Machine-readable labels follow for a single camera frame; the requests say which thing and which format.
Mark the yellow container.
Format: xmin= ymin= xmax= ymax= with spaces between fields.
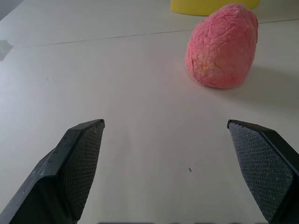
xmin=170 ymin=0 xmax=261 ymax=17

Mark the pink foam peach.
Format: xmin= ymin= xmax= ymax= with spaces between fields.
xmin=185 ymin=4 xmax=259 ymax=89

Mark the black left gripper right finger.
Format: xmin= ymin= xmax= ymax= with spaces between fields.
xmin=227 ymin=119 xmax=299 ymax=224

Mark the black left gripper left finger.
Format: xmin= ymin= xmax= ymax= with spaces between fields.
xmin=0 ymin=119 xmax=106 ymax=224

